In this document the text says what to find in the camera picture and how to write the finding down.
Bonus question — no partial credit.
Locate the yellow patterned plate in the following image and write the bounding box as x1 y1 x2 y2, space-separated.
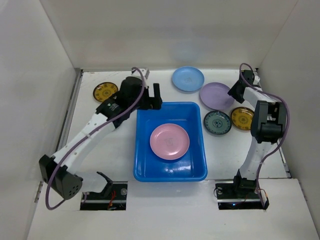
92 82 119 103
230 106 254 131

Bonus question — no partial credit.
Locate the pink plastic plate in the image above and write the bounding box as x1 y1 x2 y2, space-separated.
149 123 190 161

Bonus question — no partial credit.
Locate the purple plastic plate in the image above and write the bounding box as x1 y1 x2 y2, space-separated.
199 82 235 110

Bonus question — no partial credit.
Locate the right yellow patterned plate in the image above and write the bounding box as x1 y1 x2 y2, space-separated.
230 106 254 131

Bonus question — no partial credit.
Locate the left yellow patterned plate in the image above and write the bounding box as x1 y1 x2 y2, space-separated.
92 82 119 103

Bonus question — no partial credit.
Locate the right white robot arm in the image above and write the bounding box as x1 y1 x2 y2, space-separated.
228 70 288 198

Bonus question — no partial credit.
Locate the light blue plastic plate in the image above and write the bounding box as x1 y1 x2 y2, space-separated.
171 66 205 93

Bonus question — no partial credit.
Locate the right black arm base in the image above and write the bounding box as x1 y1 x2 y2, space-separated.
213 175 270 210

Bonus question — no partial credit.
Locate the right green floral plate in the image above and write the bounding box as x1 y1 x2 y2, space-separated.
203 110 232 136

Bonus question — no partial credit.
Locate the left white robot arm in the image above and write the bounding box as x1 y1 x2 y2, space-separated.
39 76 163 201

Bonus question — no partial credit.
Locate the blue plastic bin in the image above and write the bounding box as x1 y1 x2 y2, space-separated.
133 102 208 182

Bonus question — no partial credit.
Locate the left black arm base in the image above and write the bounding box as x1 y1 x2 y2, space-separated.
80 181 128 211

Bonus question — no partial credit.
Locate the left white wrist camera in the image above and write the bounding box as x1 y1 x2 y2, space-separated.
131 67 150 81

